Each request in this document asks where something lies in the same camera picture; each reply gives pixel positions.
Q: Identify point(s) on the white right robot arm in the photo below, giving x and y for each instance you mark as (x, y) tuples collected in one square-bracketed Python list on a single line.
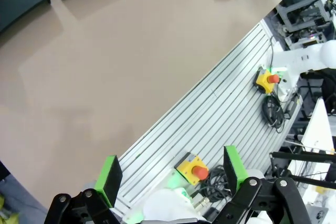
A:
[(302, 60)]

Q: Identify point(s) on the yellow emergency stop button box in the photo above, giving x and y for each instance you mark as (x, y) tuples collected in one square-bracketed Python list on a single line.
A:
[(265, 81), (190, 169)]

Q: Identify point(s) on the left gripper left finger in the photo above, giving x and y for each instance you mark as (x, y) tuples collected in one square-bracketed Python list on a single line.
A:
[(109, 182)]

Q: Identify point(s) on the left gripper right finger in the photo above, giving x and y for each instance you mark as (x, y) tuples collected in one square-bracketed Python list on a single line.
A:
[(235, 171)]

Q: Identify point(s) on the white board panel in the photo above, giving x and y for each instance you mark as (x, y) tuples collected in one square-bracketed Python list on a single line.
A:
[(319, 127)]

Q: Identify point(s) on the grey metal equipment rack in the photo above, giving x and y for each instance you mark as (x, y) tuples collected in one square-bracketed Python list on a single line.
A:
[(296, 14)]

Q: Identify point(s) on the purple cloth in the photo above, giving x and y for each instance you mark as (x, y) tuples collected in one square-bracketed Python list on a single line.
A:
[(23, 203)]

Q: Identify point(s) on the black power adapter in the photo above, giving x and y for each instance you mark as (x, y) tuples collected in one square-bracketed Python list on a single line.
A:
[(293, 107)]

